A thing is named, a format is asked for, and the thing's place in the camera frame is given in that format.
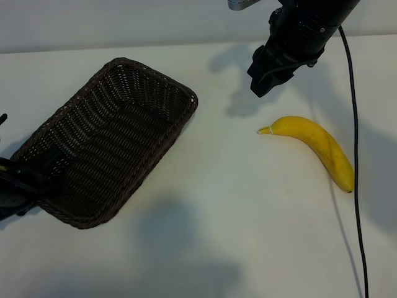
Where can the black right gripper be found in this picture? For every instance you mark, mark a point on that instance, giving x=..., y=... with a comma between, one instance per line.
x=301, y=37

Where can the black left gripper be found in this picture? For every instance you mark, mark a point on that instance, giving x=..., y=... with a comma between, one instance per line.
x=15, y=189

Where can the yellow banana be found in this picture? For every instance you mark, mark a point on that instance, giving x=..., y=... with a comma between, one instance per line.
x=319, y=136

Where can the dark brown wicker basket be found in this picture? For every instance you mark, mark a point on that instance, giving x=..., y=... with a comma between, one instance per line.
x=124, y=130

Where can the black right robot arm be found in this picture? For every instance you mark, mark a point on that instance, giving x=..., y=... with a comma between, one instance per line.
x=341, y=7

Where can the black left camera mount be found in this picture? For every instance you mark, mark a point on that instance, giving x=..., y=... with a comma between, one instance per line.
x=2, y=119

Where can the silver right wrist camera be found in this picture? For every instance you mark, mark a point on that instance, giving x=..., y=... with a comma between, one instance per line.
x=240, y=3

